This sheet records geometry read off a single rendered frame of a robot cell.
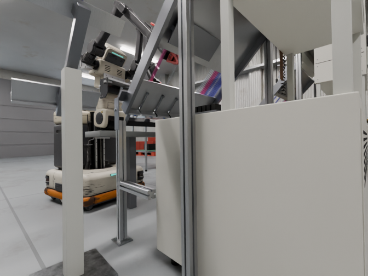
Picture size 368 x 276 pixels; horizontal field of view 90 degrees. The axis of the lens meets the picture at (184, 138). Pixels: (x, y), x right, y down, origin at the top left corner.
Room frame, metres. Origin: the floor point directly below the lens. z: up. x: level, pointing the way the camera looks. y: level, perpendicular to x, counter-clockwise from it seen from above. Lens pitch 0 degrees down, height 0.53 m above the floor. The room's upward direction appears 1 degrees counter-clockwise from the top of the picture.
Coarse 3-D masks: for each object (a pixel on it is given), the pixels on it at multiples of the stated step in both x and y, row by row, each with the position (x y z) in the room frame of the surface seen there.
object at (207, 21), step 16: (208, 0) 0.82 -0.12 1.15; (176, 16) 0.80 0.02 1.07; (208, 16) 0.88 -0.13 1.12; (240, 16) 0.97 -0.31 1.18; (176, 32) 0.81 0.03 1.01; (208, 32) 0.94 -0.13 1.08; (240, 32) 1.05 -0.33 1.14; (256, 32) 1.11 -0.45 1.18; (176, 48) 0.91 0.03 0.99; (208, 48) 0.97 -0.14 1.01; (240, 48) 1.14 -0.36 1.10; (208, 64) 1.10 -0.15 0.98
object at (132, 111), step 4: (132, 112) 1.03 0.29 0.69; (136, 112) 1.05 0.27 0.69; (140, 112) 1.08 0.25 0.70; (144, 112) 1.09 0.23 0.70; (148, 112) 1.12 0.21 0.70; (152, 112) 1.14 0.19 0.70; (156, 112) 1.17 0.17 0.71; (160, 112) 1.20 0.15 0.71; (148, 116) 1.11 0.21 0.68; (152, 116) 1.13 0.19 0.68; (156, 116) 1.16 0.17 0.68; (160, 116) 1.16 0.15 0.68; (164, 116) 1.18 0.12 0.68; (168, 116) 1.21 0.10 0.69; (172, 116) 1.24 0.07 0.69; (176, 116) 1.27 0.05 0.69
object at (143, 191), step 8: (216, 104) 0.77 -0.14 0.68; (200, 112) 0.81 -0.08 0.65; (208, 112) 0.78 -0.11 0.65; (120, 184) 0.95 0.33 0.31; (128, 184) 0.90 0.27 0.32; (136, 184) 0.90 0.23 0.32; (128, 192) 0.90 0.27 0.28; (136, 192) 0.84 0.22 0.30; (144, 192) 0.80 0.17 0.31; (152, 192) 0.79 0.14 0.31; (112, 240) 0.98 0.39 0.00; (128, 240) 0.97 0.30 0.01
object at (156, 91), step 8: (144, 80) 0.96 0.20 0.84; (144, 88) 0.99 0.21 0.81; (152, 88) 1.02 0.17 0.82; (160, 88) 1.05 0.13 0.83; (168, 88) 1.08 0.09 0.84; (176, 88) 1.11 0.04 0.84; (136, 96) 1.01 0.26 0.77; (144, 96) 1.03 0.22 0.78; (152, 96) 1.06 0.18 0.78; (160, 96) 1.10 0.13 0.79; (168, 96) 1.13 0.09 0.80; (176, 96) 1.17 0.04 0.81; (200, 96) 1.29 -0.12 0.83; (208, 96) 1.33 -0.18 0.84; (136, 104) 1.04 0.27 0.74; (144, 104) 1.07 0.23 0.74; (152, 104) 1.11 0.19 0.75; (160, 104) 1.14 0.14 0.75; (168, 104) 1.18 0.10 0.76; (176, 104) 1.22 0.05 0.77; (200, 104) 1.36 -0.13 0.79; (208, 104) 1.41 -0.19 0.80; (168, 112) 1.24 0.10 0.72; (176, 112) 1.28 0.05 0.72
